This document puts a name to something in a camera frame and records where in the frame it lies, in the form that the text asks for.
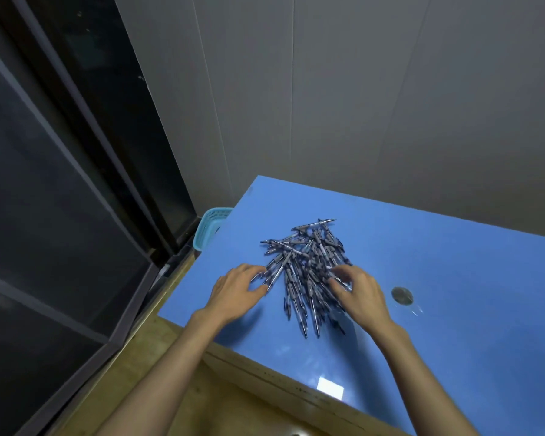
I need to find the small round metal disc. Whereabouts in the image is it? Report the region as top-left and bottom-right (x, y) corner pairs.
(391, 286), (423, 314)

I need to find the pile of grey pens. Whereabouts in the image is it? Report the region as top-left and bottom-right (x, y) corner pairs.
(249, 217), (354, 340)

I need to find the person's right forearm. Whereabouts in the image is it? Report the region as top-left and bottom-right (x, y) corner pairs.
(374, 326), (480, 436)

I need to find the blue plastic basket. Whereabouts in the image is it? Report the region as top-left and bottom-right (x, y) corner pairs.
(193, 207), (234, 252)

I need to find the person's left forearm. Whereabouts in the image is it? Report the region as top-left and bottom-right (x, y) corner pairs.
(95, 311), (230, 436)

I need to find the blue table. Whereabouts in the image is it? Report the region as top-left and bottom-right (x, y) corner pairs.
(156, 175), (545, 436)

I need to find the person's left hand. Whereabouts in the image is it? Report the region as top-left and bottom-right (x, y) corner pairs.
(193, 263), (269, 328)

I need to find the person's right hand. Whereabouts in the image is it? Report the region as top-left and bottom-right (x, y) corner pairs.
(328, 265), (408, 339)

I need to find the black shelf unit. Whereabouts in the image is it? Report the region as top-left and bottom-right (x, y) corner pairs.
(0, 0), (200, 436)

